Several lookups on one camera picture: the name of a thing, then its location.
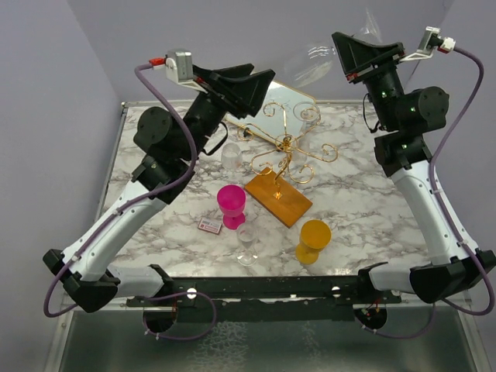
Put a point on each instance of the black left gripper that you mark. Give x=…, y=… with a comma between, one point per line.
x=249, y=94

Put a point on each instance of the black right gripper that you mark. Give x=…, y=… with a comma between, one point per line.
x=357, y=58

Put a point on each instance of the clear round wine glass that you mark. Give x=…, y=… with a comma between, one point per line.
x=314, y=60

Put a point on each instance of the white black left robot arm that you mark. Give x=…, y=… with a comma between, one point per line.
x=172, y=145

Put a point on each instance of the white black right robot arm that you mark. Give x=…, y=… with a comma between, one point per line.
x=456, y=263

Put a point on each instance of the hanging clear glass on rack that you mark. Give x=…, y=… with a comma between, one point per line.
x=308, y=115

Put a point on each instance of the wooden rack base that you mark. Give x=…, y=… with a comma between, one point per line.
x=278, y=197

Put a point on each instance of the small clear stemmed glass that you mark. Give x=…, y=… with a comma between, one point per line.
x=247, y=237

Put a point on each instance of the gold framed whiteboard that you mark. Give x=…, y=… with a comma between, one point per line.
x=275, y=117

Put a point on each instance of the pink plastic goblet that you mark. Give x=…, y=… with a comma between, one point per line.
x=232, y=201

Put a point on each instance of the small red white box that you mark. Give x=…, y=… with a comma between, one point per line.
x=210, y=225

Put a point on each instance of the yellow plastic goblet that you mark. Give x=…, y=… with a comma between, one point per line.
x=314, y=237

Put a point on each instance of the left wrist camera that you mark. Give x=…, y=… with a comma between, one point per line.
x=178, y=67

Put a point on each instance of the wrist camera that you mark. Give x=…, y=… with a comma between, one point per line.
x=178, y=67
x=431, y=41

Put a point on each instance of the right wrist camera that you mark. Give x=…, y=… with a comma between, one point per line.
x=431, y=41

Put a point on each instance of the gold wire wine glass rack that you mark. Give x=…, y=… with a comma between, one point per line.
x=288, y=145

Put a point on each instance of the black mounting rail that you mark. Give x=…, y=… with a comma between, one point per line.
x=264, y=299

